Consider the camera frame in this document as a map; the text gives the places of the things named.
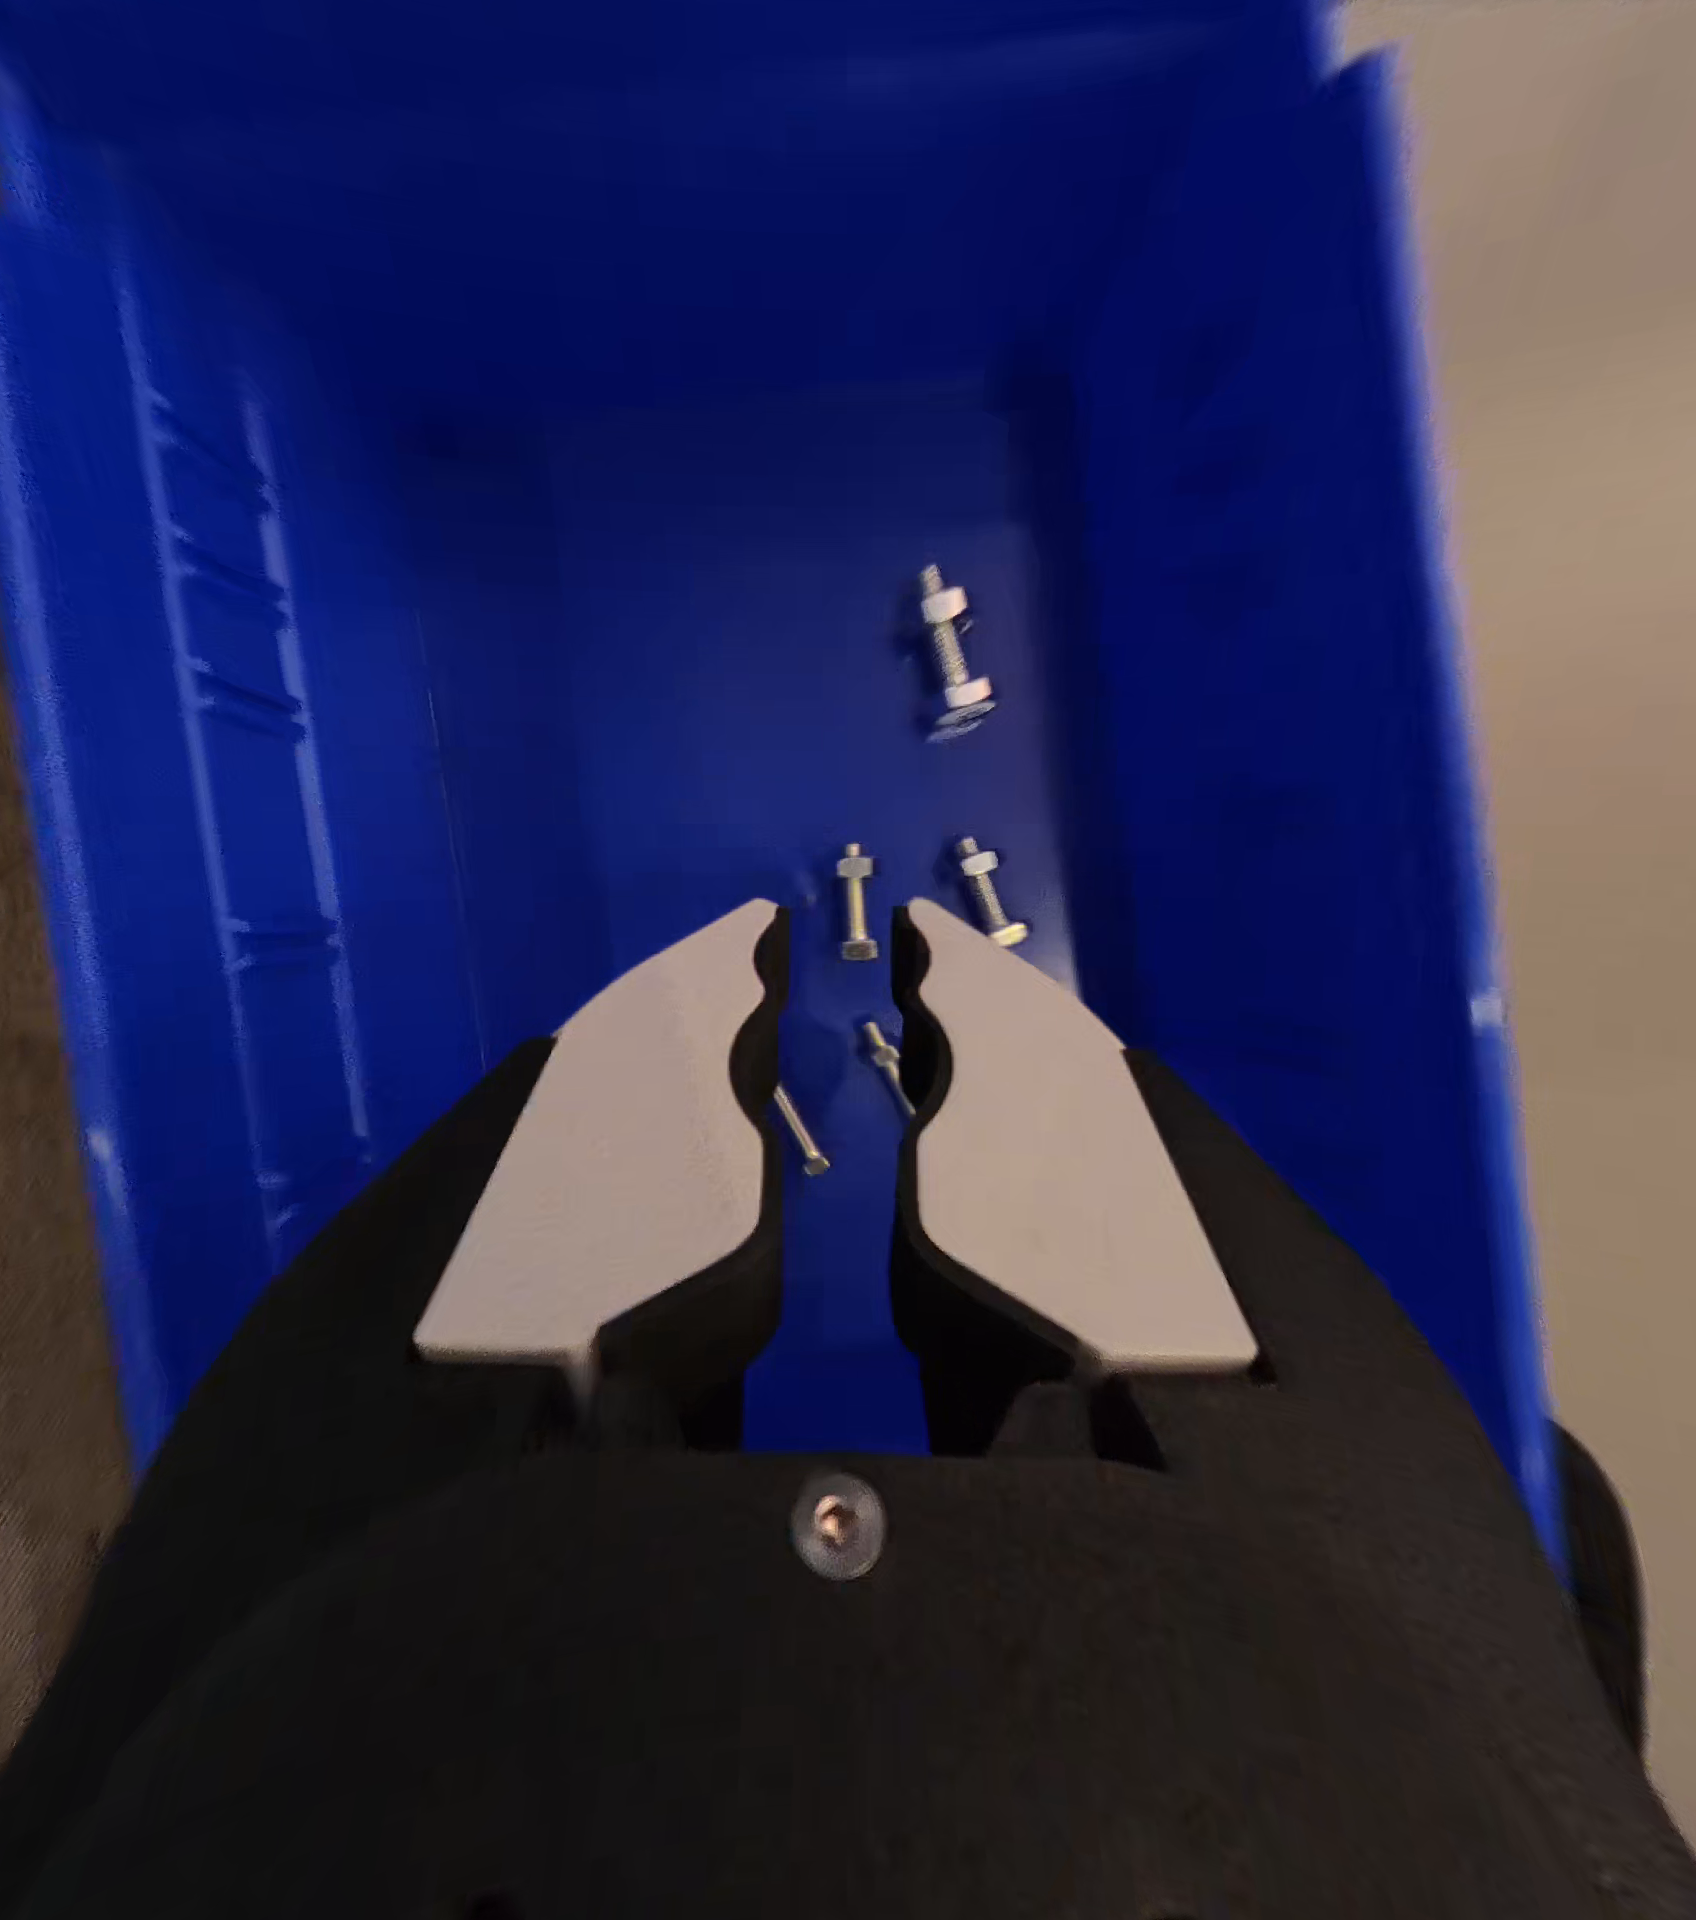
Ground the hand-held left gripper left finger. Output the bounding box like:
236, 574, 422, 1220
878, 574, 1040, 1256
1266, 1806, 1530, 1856
412, 896, 794, 1450

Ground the large steel hex bolt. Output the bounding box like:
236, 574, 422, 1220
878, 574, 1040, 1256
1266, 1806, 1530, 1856
915, 563, 1005, 746

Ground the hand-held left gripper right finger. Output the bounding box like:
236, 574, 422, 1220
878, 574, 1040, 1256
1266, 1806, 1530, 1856
891, 896, 1262, 1450

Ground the blue plastic bin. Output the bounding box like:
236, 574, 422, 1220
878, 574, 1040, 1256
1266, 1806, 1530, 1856
0, 0, 1578, 1579

